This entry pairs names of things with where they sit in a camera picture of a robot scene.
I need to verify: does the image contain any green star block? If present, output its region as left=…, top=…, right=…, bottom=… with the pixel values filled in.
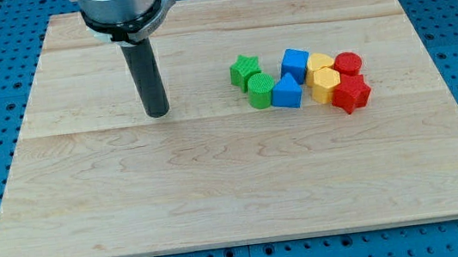
left=229, top=54, right=261, bottom=93

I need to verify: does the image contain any blue triangle block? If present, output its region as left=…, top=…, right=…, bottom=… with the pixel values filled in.
left=272, top=73, right=302, bottom=108

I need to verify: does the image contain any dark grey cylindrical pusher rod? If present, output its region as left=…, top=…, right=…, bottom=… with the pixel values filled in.
left=121, top=38, right=169, bottom=118

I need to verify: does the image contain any red star block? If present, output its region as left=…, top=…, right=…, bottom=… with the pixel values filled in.
left=332, top=74, right=371, bottom=114

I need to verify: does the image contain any yellow hexagon block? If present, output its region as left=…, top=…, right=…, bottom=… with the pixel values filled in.
left=312, top=67, right=341, bottom=104
left=305, top=52, right=334, bottom=87

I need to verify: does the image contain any light wooden board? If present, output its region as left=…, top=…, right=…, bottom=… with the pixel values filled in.
left=0, top=0, right=458, bottom=257

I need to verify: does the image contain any yellow hexagon block rear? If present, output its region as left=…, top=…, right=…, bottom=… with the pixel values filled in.
left=305, top=52, right=334, bottom=87

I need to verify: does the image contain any yellow hexagon block front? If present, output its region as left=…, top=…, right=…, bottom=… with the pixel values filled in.
left=312, top=67, right=341, bottom=104

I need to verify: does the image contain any red cylinder block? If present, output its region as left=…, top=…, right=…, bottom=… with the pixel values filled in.
left=333, top=52, right=363, bottom=76

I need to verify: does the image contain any green cylinder block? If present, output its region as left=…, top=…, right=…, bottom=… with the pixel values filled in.
left=247, top=73, right=275, bottom=109

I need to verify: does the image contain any blue cube block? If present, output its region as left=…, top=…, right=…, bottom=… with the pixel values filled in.
left=280, top=48, right=309, bottom=85

